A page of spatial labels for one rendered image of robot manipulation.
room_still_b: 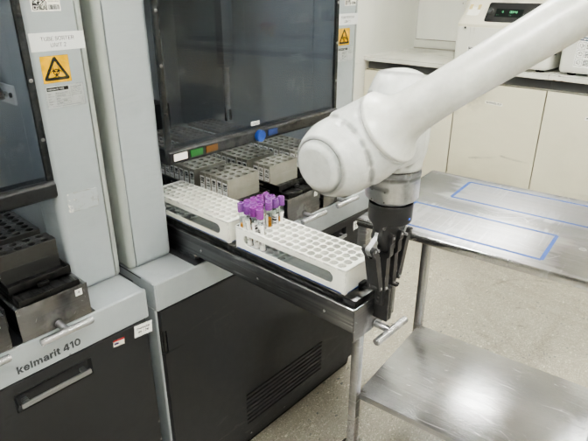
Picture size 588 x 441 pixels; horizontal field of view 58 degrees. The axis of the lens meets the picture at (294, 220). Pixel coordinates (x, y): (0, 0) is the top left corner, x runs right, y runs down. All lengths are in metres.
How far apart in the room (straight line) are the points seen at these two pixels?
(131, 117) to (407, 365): 1.07
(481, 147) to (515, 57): 2.70
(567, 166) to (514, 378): 1.72
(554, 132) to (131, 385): 2.57
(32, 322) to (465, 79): 0.84
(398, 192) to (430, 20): 3.35
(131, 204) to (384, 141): 0.69
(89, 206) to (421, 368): 1.06
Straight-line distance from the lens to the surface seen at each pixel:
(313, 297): 1.01
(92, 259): 1.21
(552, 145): 3.23
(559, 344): 2.46
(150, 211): 1.25
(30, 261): 1.13
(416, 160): 0.85
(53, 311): 1.10
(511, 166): 3.33
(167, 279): 1.22
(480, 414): 1.60
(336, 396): 1.99
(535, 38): 0.70
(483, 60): 0.68
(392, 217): 0.88
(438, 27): 4.13
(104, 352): 1.21
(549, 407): 1.69
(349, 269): 0.97
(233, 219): 1.17
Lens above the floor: 1.33
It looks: 24 degrees down
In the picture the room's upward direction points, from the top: straight up
